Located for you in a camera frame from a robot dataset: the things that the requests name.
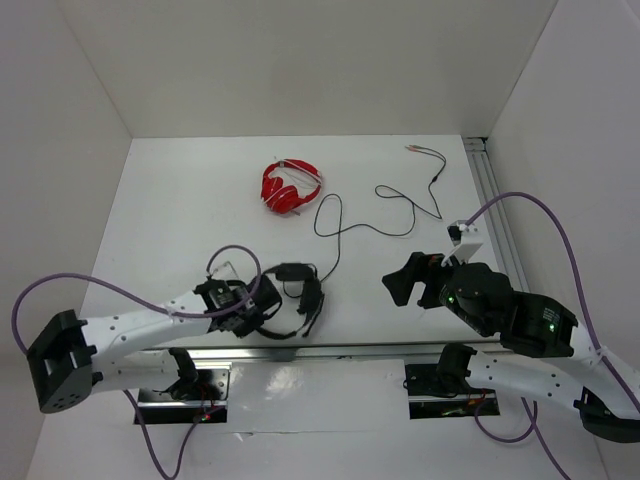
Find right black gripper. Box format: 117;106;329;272
378;247;490;334

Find black headphones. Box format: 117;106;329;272
247;263;325;341

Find black headphone cable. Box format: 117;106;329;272
313;144;447;284

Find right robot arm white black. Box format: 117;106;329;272
382;252;639;444

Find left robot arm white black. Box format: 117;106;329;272
27;276;282;414

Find red headphones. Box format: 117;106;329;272
260;158;324;215

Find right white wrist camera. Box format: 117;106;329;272
441;220;483;266

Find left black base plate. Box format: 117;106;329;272
136;362;231;425

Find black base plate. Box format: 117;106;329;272
136;362;231;425
403;363;500;420

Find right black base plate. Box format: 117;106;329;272
403;363;500;420

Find aluminium rail right side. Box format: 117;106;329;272
462;137;529;292

